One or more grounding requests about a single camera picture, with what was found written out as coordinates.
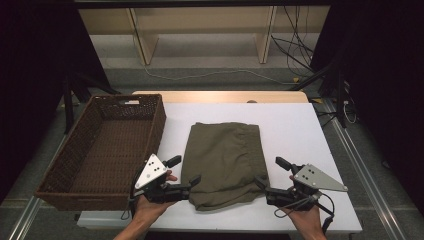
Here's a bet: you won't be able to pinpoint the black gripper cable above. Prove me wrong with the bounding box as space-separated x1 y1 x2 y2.
120 190 138 221
273 191 336 235

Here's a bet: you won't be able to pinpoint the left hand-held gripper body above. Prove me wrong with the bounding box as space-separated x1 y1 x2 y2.
132 153 193 205

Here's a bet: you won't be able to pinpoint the bundle of black cables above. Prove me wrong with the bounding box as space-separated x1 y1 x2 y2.
270 5 317 78

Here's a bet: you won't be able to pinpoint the dark curtain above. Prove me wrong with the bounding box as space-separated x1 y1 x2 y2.
0 0 113 205
309 0 424 209

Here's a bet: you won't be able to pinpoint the brown wicker basket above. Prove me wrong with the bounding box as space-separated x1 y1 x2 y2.
33 93 167 212

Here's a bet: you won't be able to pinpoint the person's left hand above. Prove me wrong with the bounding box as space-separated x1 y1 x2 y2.
133 169 179 222

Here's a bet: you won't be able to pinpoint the black tripod stand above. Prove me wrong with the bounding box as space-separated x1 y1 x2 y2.
289 61 352 130
60 71 122 135

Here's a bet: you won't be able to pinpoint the person's right hand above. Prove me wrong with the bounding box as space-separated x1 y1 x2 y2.
281 174 327 234

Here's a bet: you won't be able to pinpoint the metal floor rail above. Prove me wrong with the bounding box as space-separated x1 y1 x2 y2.
5 133 68 240
321 99 410 240

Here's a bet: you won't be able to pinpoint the beige wooden shelf unit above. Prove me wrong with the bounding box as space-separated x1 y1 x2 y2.
78 5 332 67

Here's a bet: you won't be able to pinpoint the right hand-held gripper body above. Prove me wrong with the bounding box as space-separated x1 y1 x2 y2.
265 163 349 212

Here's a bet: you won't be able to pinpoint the white cable loop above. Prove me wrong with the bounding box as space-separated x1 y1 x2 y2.
342 99 358 125

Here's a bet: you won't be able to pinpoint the olive green pants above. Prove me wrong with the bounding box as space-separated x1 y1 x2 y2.
180 121 271 212

